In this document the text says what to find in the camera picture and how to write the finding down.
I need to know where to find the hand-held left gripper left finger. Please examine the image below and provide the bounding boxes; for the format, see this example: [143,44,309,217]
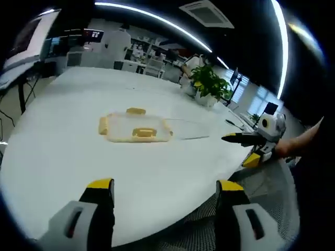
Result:
[39,178,116,251]

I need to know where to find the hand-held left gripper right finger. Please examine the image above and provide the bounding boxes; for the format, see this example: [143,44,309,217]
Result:
[214,179,282,251]

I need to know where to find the clear container with yellow clips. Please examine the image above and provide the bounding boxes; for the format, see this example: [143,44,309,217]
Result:
[98,107,174,144]

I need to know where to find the dark slim tool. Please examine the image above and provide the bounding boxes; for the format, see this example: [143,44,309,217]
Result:
[225,119,243,129]

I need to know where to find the small black monitor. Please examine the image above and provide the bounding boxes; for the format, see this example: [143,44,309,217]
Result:
[265,101,279,115]

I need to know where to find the clear plastic container base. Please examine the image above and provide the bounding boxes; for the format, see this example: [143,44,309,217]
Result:
[163,118,211,141]

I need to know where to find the black monitor on stand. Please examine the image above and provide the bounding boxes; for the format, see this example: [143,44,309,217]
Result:
[226,67,243,107]

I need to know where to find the green potted plant white pot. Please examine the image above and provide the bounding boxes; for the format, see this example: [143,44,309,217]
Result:
[188,64,234,108]

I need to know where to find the small white container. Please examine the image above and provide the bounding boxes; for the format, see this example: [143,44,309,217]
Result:
[181,78,197,97]

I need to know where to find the ceiling light strip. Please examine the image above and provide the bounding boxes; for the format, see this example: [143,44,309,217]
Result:
[271,0,290,99]
[94,2,213,52]

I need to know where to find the ceiling air vent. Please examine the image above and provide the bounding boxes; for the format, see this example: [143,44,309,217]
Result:
[179,0,236,29]

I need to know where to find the white desk black legs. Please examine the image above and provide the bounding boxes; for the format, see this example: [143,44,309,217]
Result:
[0,61,58,115]

